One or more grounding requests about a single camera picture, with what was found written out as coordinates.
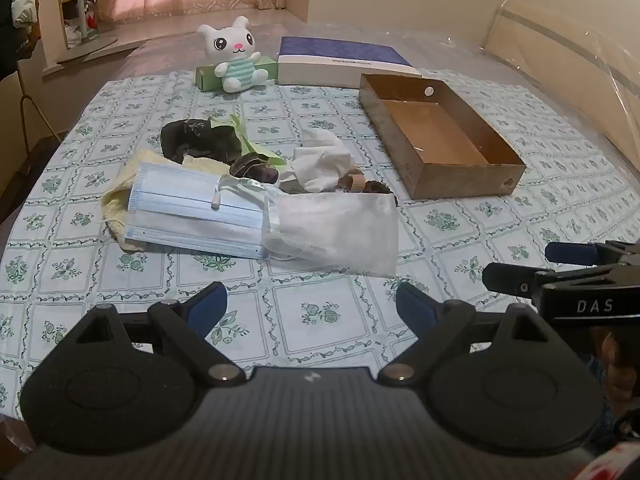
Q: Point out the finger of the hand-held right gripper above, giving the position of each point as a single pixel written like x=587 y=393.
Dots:
x=570 y=252
x=510 y=277

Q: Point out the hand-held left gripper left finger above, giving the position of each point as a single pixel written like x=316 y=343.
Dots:
x=205 y=306

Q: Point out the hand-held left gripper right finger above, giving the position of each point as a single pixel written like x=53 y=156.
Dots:
x=415 y=306

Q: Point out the blue face mask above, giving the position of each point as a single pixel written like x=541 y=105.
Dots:
x=190 y=210

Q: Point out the white fabric pouch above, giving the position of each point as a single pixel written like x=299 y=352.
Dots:
x=340 y=230

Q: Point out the yellow towel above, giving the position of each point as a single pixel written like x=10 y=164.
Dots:
x=115 y=205

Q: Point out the brown scrunchie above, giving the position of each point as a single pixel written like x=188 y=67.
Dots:
x=255 y=167

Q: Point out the brown cardboard box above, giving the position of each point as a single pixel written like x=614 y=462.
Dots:
x=435 y=130

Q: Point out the dark grey embroidered sock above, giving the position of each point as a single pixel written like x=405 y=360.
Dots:
x=200 y=140

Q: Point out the light green cloth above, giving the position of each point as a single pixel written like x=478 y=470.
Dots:
x=237 y=127

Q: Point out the person's right hand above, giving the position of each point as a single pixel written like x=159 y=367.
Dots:
x=620 y=370

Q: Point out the floral printed tablecloth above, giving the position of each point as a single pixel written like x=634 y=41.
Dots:
x=300 y=280

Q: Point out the dark brown fabric piece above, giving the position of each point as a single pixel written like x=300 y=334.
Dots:
x=377 y=188

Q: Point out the red and white printed cloth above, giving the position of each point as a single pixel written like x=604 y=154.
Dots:
x=612 y=465

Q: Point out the wooden headboard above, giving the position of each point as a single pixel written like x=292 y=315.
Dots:
x=550 y=50

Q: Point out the green carton box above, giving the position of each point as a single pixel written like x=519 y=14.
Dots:
x=207 y=77

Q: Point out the clear plastic sheet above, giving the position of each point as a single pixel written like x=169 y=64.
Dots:
x=450 y=45

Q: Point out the blue and white box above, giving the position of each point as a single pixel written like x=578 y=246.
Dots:
x=340 y=67

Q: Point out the white bunny plush toy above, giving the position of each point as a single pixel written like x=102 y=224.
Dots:
x=235 y=45

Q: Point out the black jacket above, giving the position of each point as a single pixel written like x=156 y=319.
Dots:
x=6 y=10

